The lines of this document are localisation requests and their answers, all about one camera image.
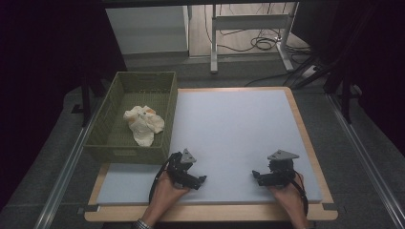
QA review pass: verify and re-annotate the person's left hand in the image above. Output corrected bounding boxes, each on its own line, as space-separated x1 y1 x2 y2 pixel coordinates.
144 171 192 220

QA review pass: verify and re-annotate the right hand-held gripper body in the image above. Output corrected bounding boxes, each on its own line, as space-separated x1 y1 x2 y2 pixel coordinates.
266 149 301 188

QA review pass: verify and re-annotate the metal wristwatch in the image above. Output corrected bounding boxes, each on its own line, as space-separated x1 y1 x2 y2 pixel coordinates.
131 219 155 229

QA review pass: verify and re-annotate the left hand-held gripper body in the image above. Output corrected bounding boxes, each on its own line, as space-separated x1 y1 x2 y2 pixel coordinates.
165 148 198 189

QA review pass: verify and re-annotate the green woven basket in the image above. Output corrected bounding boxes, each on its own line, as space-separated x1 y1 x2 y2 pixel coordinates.
83 71 178 165

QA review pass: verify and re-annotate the black tripod stand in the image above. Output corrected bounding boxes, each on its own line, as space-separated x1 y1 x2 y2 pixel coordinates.
290 6 376 125

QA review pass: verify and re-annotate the black metal stand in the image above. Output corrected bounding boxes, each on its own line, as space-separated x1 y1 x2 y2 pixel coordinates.
71 71 98 128

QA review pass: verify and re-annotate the white metal desk frame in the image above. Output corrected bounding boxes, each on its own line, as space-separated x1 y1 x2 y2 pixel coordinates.
209 3 300 74

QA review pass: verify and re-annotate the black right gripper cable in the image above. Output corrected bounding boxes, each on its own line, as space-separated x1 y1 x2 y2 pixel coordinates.
288 171 309 218

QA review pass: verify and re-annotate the white cabinet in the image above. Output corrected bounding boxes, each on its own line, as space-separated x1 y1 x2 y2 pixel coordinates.
105 5 190 59

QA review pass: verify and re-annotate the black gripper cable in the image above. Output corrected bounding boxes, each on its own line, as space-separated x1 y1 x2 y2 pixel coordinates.
148 152 183 205
288 171 309 218

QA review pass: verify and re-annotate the cream cloth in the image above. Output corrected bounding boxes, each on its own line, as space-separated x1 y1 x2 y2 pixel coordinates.
122 105 165 148

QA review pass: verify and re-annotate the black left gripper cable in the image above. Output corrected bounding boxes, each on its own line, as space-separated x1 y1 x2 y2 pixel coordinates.
148 152 183 205

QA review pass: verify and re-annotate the person's right hand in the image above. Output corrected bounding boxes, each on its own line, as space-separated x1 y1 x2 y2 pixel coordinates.
267 173 308 220

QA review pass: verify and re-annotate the black floor cables bundle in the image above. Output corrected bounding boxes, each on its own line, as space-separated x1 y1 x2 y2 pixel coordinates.
203 3 314 55

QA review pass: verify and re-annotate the aluminium floor rail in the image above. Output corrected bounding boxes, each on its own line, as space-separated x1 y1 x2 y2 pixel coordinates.
326 93 405 229
32 96 108 229

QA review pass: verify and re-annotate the white power strip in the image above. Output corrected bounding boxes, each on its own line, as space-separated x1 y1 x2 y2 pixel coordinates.
300 64 320 80

